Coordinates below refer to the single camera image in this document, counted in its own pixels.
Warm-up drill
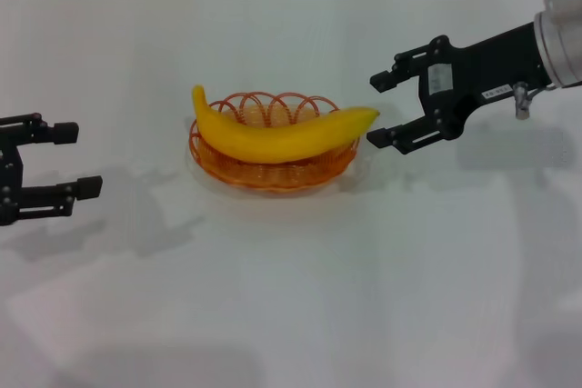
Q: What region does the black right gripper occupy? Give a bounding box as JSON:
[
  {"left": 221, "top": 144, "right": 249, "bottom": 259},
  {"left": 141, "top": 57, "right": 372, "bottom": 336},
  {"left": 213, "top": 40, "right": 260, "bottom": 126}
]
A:
[{"left": 366, "top": 22, "right": 554, "bottom": 155}]

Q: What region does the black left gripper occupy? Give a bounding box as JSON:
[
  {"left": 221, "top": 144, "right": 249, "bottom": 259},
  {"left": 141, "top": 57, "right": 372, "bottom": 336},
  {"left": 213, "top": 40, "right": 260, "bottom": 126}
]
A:
[{"left": 0, "top": 113, "right": 104, "bottom": 227}]

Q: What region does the yellow banana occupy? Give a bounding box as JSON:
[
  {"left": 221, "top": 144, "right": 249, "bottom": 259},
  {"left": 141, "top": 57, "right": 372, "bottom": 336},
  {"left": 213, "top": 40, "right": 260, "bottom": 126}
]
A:
[{"left": 190, "top": 84, "right": 381, "bottom": 164}]

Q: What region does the orange woven plastic basket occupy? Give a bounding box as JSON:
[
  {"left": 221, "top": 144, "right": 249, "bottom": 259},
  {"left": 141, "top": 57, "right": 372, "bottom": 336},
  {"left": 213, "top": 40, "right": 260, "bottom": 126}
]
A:
[{"left": 186, "top": 91, "right": 365, "bottom": 191}]

